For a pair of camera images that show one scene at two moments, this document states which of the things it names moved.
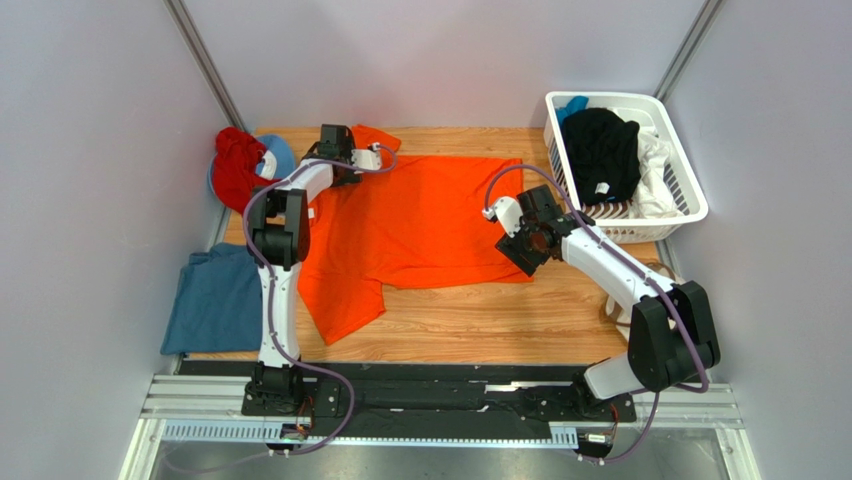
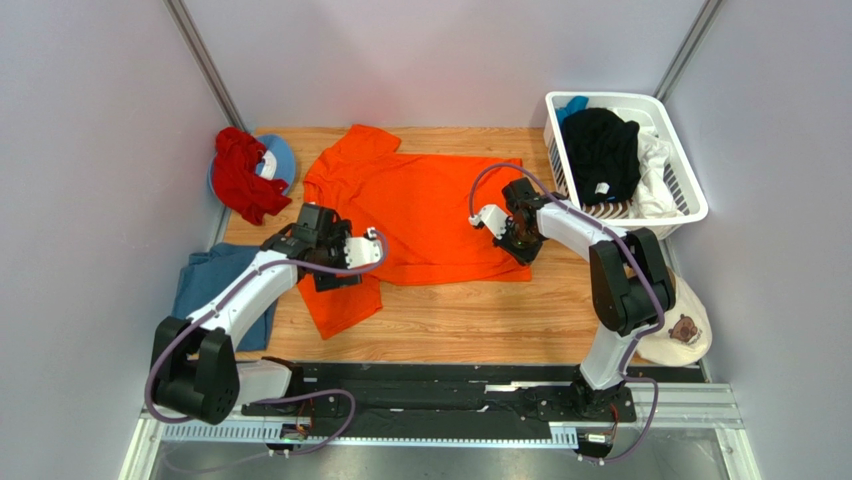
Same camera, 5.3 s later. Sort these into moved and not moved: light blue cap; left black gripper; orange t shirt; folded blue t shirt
Moved: left black gripper
Not moved: orange t shirt; folded blue t shirt; light blue cap
